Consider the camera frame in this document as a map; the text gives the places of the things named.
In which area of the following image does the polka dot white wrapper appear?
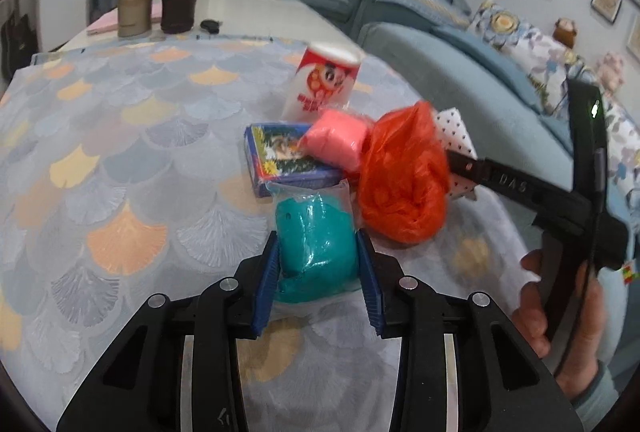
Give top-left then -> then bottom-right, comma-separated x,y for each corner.
433,108 -> 477,201

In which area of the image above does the teal plastic bag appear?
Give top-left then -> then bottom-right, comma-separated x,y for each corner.
267,179 -> 359,304

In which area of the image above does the orange plastic bag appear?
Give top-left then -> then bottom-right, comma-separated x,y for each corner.
357,101 -> 450,244

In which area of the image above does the blue red card box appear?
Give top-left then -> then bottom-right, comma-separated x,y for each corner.
244,122 -> 343,198

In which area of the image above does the pink tissue pack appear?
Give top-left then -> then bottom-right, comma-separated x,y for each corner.
298,108 -> 374,173

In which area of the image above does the red white panda paper cup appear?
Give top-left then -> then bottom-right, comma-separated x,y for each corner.
282,43 -> 364,123

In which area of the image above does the person's right hand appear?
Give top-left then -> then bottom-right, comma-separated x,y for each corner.
511,271 -> 606,400

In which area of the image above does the floral cushion near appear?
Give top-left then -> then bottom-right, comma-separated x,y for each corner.
573,57 -> 639,233

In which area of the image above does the floral cushion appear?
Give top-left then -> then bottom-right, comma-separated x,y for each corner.
573,57 -> 639,233
469,0 -> 585,115

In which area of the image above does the pink pig plush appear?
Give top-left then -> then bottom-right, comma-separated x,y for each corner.
597,52 -> 625,95

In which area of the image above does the floral cushion far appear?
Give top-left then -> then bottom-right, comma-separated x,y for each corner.
469,0 -> 585,115

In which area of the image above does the patterned fan-print tablecloth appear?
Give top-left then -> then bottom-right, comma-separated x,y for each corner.
1,37 -> 530,431

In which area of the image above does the brown monkey plush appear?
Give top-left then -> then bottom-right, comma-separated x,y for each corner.
552,18 -> 578,49

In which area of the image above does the teal blue sofa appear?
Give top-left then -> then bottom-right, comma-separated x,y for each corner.
332,0 -> 573,188

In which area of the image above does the black car key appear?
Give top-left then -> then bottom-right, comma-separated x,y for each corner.
200,19 -> 220,35

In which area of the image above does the pink notebook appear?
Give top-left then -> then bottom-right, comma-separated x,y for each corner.
86,0 -> 163,36

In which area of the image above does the black acoustic guitar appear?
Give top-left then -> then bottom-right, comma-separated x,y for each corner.
1,12 -> 38,83

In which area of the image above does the dark brown cup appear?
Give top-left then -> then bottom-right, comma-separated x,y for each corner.
160,0 -> 197,34

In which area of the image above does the butterfly picture frame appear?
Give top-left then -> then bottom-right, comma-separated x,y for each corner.
626,14 -> 640,61

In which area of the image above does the crown picture frame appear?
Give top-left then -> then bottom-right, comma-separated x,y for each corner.
590,0 -> 623,24

